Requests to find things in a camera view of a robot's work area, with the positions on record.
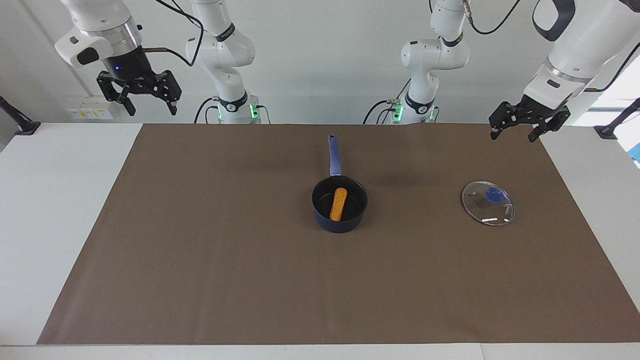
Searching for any blue saucepan with handle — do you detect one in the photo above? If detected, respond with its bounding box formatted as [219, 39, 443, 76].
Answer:
[311, 133, 369, 234]

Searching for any brown table mat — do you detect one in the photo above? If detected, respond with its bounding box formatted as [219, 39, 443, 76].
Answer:
[36, 123, 640, 346]

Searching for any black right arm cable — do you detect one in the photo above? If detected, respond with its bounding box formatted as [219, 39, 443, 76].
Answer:
[142, 0, 272, 125]

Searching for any white wall socket box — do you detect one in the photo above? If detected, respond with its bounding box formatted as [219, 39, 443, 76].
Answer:
[66, 101, 114, 121]

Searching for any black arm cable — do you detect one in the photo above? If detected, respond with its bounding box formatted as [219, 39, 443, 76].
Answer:
[142, 0, 272, 125]
[362, 0, 640, 125]

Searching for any black clamp stand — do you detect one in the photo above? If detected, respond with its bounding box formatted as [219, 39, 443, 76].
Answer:
[594, 97, 640, 140]
[0, 96, 41, 136]

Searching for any glass lid with blue knob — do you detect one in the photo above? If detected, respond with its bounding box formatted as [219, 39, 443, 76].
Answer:
[461, 181, 515, 227]

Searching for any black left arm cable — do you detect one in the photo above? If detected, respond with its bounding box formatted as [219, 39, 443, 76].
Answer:
[362, 0, 640, 125]

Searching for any yellow toy corn cob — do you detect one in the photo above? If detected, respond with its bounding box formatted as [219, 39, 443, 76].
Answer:
[329, 187, 348, 222]

